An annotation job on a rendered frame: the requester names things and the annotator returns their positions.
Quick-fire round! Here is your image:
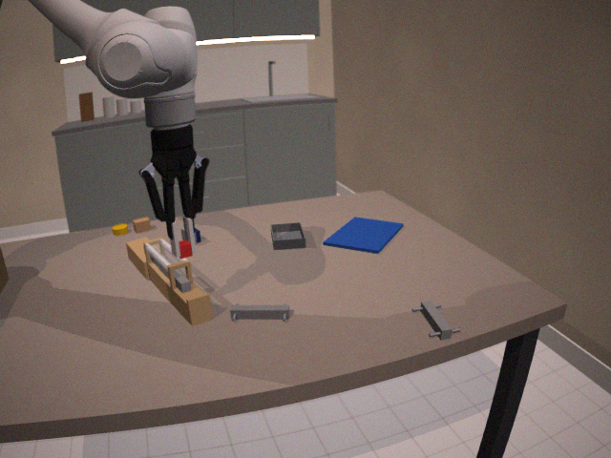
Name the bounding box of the blue flat rectangular slab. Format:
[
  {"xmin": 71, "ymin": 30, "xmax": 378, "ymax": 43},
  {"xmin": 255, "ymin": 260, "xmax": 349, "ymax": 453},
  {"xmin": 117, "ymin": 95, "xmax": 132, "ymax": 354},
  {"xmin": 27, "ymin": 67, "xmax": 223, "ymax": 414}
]
[{"xmin": 323, "ymin": 217, "xmax": 404, "ymax": 254}]

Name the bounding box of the red cube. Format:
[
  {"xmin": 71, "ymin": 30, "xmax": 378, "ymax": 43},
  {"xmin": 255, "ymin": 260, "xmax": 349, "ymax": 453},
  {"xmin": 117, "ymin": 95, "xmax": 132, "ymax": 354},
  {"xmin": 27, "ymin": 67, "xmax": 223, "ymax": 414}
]
[{"xmin": 179, "ymin": 240, "xmax": 193, "ymax": 259}]

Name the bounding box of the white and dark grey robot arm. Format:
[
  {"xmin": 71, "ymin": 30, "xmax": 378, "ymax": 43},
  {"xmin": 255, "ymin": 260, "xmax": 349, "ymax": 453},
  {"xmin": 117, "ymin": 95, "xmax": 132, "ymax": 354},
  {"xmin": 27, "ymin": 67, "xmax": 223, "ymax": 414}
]
[{"xmin": 29, "ymin": 0, "xmax": 198, "ymax": 131}]

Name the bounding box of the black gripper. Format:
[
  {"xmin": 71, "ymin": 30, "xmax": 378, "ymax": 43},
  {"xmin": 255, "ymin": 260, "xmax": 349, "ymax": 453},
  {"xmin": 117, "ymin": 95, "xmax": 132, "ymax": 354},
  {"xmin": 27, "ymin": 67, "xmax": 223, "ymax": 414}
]
[{"xmin": 139, "ymin": 124, "xmax": 209, "ymax": 258}]

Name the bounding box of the yellow short cylinder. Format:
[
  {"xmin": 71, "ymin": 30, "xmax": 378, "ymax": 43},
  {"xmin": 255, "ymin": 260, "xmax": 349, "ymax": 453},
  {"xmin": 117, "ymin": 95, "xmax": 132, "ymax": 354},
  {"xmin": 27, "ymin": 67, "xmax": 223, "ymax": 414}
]
[{"xmin": 113, "ymin": 224, "xmax": 128, "ymax": 236}]

